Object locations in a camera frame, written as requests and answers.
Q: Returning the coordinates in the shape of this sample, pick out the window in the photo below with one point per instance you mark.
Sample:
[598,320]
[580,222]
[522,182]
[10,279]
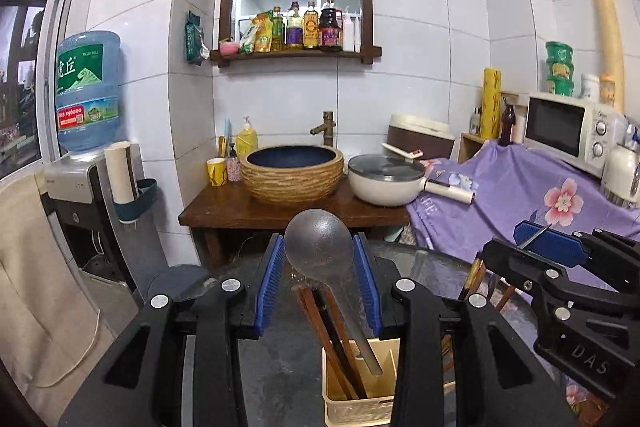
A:
[25,82]

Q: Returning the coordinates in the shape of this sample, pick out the purple floral cloth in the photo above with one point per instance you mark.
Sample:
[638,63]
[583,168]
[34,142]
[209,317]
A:
[500,197]

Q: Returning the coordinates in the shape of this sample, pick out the beige hanging cloth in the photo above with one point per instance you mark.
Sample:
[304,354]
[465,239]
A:
[40,282]

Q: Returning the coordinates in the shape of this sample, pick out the blue water bottle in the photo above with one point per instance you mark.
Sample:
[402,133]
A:
[87,87]

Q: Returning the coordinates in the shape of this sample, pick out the white microwave oven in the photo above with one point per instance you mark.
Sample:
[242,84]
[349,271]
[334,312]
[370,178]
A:
[560,132]

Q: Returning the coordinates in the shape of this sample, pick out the rolled beige mat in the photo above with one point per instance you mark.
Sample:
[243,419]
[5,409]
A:
[610,42]

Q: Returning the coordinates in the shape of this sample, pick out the pink bowl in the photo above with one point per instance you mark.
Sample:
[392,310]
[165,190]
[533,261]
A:
[228,49]

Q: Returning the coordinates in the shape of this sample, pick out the grey water dispenser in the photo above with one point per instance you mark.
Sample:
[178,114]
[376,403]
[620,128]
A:
[80,207]

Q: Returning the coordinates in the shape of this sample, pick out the white plastic jug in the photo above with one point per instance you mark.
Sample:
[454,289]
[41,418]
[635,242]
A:
[620,172]

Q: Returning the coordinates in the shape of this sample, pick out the yellow oil pouch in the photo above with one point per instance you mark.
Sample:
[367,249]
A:
[264,34]

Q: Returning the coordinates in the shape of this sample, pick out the teal wall holder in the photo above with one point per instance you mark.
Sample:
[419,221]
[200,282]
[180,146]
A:
[142,202]

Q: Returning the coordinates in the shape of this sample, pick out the brown glass bottle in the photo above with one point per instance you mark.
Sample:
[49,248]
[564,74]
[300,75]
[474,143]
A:
[507,127]

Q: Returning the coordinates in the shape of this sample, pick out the dark soy sauce bottle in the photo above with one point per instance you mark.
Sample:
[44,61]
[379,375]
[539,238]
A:
[330,29]

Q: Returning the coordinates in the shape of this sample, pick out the blue toothbrush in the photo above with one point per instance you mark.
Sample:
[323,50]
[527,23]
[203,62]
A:
[227,137]

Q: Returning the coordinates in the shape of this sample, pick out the yellow soap dispenser bottle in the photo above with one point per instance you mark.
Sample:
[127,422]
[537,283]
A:
[247,142]

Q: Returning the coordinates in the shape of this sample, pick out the white squeeze bottle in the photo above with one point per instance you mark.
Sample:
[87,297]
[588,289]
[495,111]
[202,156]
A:
[349,32]

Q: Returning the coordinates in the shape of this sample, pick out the translucent grey spoon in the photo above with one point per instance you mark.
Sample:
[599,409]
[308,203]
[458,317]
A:
[317,242]

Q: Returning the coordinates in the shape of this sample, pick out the beige plastic utensil holder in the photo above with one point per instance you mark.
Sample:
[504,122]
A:
[350,409]

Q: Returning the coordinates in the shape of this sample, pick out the woven textured sink basin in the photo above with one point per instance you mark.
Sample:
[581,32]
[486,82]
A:
[292,182]

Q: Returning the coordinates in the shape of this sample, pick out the dark chopstick with gold band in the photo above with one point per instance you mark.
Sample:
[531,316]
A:
[472,279]

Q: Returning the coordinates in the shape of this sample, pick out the white pot with glass lid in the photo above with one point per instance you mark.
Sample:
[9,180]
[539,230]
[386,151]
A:
[385,187]

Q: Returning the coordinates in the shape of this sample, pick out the green and yellow packet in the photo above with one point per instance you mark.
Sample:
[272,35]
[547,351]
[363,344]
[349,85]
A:
[247,39]

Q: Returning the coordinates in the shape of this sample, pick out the thin silver utensil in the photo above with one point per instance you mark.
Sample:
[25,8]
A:
[535,237]

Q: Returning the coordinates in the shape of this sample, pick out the amber sauce bottle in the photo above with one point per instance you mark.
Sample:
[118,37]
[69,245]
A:
[310,29]

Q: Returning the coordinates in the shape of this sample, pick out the light wooden box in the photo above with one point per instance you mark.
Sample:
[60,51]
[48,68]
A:
[472,148]

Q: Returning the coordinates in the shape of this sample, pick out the white and brown rice cooker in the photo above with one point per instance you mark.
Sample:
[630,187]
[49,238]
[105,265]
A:
[425,137]

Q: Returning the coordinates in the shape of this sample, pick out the yellow cup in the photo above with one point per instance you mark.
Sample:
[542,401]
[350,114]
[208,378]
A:
[217,172]

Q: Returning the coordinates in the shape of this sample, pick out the dark wooden vanity counter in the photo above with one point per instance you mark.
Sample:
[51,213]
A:
[225,214]

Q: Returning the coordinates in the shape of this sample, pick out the bronze faucet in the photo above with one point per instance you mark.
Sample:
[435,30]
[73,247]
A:
[327,129]

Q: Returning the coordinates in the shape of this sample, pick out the yellow wrapped roll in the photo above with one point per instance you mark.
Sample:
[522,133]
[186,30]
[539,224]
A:
[491,104]

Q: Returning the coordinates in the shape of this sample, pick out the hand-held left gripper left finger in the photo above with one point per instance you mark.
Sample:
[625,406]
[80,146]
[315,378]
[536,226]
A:
[267,287]

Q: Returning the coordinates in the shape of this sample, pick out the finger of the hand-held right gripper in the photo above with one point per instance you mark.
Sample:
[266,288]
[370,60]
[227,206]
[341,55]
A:
[510,259]
[550,244]

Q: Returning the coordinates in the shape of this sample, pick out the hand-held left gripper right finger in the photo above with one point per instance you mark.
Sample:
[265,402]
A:
[367,287]

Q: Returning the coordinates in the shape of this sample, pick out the pink pump bottle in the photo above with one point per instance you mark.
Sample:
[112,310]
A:
[233,167]

